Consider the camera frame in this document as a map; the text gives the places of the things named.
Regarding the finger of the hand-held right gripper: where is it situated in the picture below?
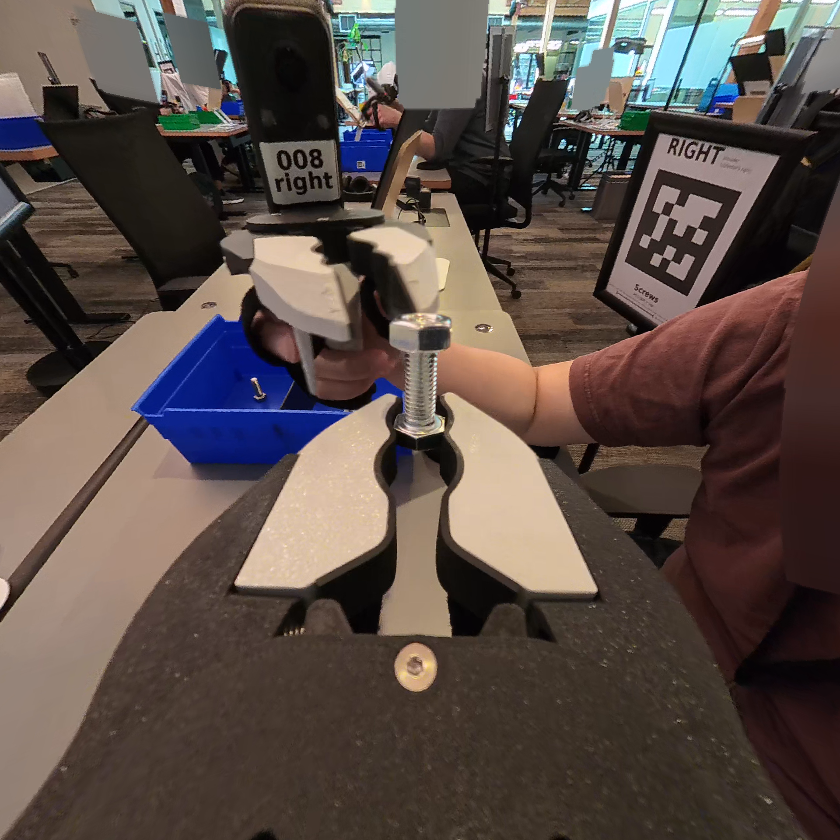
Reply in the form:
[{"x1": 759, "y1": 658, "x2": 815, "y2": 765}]
[
  {"x1": 346, "y1": 222, "x2": 441, "y2": 322},
  {"x1": 247, "y1": 235, "x2": 363, "y2": 352}
]

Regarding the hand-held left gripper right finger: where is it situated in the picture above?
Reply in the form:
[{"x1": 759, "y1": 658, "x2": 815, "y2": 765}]
[{"x1": 438, "y1": 392, "x2": 601, "y2": 605}]

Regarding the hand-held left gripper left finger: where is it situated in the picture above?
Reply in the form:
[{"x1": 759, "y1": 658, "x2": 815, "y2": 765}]
[{"x1": 233, "y1": 394, "x2": 403, "y2": 603}]

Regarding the silver hex nut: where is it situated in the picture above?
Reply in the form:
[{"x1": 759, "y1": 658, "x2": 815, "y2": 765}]
[{"x1": 392, "y1": 415, "x2": 450, "y2": 450}]

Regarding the blue plastic bin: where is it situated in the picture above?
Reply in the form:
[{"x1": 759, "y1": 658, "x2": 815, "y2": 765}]
[
  {"x1": 131, "y1": 315, "x2": 404, "y2": 466},
  {"x1": 0, "y1": 117, "x2": 50, "y2": 151},
  {"x1": 338, "y1": 128, "x2": 395, "y2": 173}
]

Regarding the person's right forearm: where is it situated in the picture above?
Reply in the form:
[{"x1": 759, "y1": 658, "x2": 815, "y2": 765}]
[{"x1": 402, "y1": 341, "x2": 595, "y2": 447}]

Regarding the person's right hand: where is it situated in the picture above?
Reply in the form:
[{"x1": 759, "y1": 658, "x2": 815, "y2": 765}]
[{"x1": 252, "y1": 308, "x2": 406, "y2": 401}]

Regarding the black office chair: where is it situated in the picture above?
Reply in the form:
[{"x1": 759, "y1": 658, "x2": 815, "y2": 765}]
[
  {"x1": 39, "y1": 108, "x2": 227, "y2": 309},
  {"x1": 459, "y1": 79, "x2": 571, "y2": 299}
]

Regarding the grey trash bin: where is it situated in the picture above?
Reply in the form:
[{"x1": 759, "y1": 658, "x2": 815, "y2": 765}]
[{"x1": 591, "y1": 172, "x2": 633, "y2": 221}]

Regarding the white foam block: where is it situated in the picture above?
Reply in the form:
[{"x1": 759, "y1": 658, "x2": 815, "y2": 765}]
[{"x1": 0, "y1": 72, "x2": 38, "y2": 119}]

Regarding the black framed marker sign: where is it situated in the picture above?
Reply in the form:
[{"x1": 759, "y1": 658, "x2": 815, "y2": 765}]
[{"x1": 592, "y1": 110, "x2": 815, "y2": 332}]

